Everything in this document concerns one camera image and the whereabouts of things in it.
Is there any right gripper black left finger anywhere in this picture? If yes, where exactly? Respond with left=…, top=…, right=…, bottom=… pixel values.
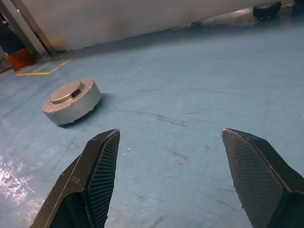
left=29, top=129, right=121, bottom=228

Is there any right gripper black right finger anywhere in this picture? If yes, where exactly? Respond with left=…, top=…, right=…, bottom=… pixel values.
left=221, top=127, right=304, bottom=228

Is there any silver round motor housing base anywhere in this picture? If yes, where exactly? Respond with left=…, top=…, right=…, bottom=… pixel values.
left=42, top=82, right=103, bottom=126

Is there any silver round motor housing lid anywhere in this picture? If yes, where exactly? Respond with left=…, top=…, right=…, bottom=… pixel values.
left=41, top=77, right=95, bottom=114

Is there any blue plastic table cover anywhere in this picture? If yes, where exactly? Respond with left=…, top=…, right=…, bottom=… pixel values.
left=0, top=0, right=304, bottom=228

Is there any orange object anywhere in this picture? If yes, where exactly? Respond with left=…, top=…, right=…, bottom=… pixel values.
left=7, top=48, right=38, bottom=72

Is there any black round object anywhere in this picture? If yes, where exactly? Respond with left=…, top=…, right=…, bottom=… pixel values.
left=253, top=1, right=282, bottom=18

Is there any grey metal frame post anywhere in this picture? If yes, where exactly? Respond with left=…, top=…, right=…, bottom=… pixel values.
left=0, top=0, right=62, bottom=57

